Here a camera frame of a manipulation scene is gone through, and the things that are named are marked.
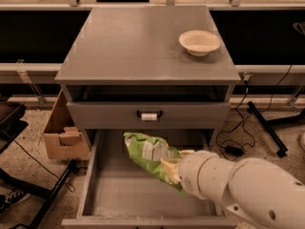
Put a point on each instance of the metal bracket left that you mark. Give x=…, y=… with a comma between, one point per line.
x=24, y=76

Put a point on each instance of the green rice chip bag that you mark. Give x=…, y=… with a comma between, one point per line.
x=147, y=151

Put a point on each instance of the black stand leg left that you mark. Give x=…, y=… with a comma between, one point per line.
x=49, y=199

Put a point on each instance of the black stand leg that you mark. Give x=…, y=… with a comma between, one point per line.
x=269, y=125
x=49, y=199

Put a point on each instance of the patterned sneaker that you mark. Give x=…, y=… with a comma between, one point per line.
x=11, y=198

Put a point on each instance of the closed grey top drawer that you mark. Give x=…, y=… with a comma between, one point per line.
x=122, y=115

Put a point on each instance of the black power adapter with cable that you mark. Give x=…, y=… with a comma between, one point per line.
x=232, y=147

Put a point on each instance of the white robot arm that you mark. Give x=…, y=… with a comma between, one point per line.
x=253, y=189

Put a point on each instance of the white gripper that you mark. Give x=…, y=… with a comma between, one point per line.
x=190, y=173

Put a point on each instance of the open grey middle drawer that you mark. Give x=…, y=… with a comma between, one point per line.
x=120, y=195

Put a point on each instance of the cardboard box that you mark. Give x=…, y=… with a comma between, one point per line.
x=62, y=139

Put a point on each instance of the black drawer handle with tape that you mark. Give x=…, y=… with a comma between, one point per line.
x=150, y=116

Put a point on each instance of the grey drawer cabinet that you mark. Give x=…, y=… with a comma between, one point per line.
x=133, y=55

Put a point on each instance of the black tray left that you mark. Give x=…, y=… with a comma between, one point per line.
x=11, y=123

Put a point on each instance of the black stand leg right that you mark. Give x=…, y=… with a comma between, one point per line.
x=269, y=125

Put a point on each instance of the white bowl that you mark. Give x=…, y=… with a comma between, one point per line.
x=199, y=43

